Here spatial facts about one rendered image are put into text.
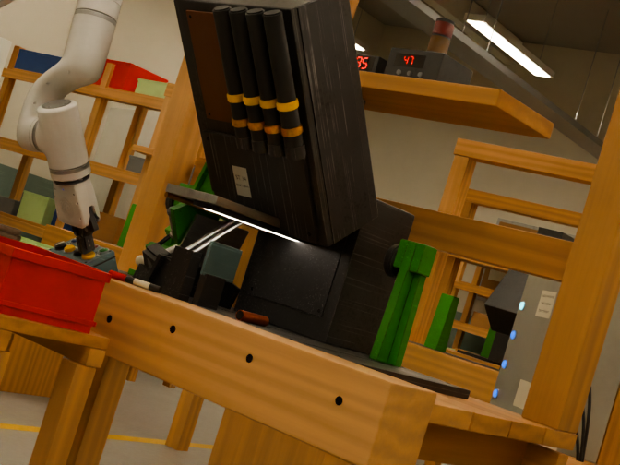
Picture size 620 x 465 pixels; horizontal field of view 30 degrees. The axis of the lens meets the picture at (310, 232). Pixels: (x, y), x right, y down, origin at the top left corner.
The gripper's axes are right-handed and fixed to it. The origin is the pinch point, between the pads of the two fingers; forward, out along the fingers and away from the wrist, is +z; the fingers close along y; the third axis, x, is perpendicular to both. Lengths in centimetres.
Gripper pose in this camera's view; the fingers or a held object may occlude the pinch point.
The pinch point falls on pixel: (85, 243)
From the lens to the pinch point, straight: 251.6
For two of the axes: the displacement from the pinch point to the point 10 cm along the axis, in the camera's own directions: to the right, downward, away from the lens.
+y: 7.2, 1.9, -6.6
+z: 1.1, 9.1, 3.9
